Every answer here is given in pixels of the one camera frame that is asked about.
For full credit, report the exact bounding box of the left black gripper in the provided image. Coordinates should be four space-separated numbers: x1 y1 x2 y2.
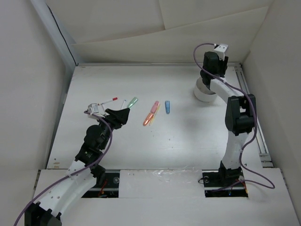
95 108 129 150

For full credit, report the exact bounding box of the pink translucent highlighter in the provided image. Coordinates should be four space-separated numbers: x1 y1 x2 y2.
150 101 159 113

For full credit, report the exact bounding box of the yellow thin pen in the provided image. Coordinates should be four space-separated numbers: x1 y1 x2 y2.
149 104 161 126

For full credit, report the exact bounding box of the blue translucent highlighter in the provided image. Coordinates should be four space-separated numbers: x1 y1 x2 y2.
165 100 170 114

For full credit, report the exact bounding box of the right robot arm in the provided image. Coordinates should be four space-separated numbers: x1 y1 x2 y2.
200 51 255 188

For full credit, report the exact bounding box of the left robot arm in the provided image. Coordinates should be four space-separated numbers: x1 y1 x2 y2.
24 108 130 226

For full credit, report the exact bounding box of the red capped white marker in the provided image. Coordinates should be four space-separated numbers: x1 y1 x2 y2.
98 97 118 105

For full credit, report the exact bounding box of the green translucent highlighter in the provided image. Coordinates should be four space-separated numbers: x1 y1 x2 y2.
127 97 138 108

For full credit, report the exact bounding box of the orange translucent highlighter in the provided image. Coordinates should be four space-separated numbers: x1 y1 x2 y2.
143 113 154 126

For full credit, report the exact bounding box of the white round divided container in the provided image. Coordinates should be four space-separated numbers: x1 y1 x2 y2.
193 77 217 103

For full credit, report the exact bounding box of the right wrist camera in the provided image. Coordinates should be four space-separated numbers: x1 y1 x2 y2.
214 44 229 58

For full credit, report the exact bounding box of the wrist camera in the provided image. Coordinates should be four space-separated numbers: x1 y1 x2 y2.
87 103 99 114
214 44 229 58

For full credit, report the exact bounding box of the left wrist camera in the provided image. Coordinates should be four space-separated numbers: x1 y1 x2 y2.
87 103 99 114

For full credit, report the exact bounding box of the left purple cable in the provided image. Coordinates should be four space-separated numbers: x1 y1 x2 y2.
14 111 112 226

